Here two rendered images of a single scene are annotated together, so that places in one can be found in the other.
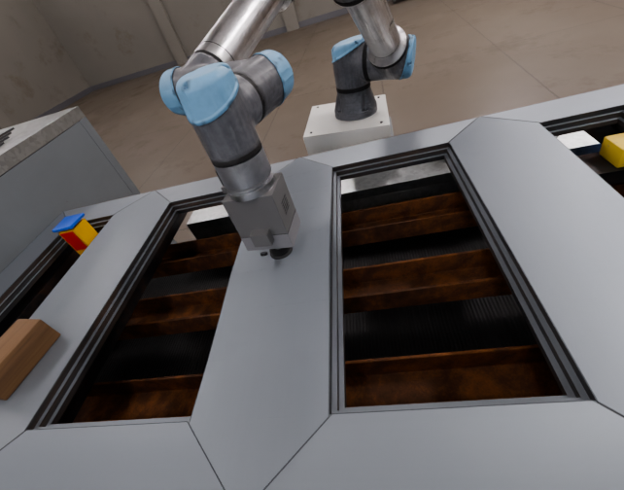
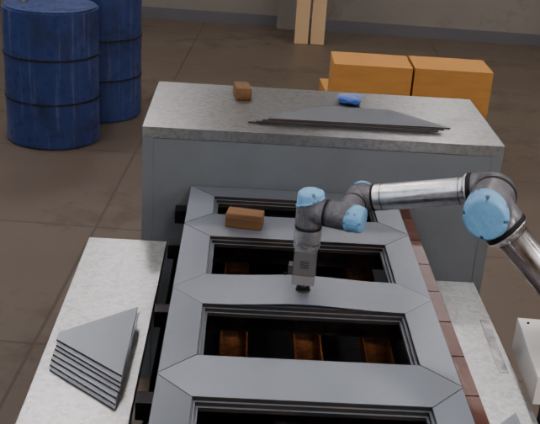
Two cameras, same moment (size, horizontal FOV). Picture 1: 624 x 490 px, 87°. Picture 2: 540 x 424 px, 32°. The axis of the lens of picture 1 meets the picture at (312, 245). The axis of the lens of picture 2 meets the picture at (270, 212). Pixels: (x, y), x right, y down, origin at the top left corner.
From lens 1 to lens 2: 235 cm
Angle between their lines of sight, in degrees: 62
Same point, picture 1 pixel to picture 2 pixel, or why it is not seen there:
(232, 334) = (246, 279)
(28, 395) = (226, 231)
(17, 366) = (239, 220)
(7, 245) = (346, 184)
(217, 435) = (198, 280)
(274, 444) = (193, 292)
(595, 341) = (220, 362)
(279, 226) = (293, 267)
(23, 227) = not seen: hidden behind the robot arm
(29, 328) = (256, 215)
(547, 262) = (268, 365)
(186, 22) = not seen: outside the picture
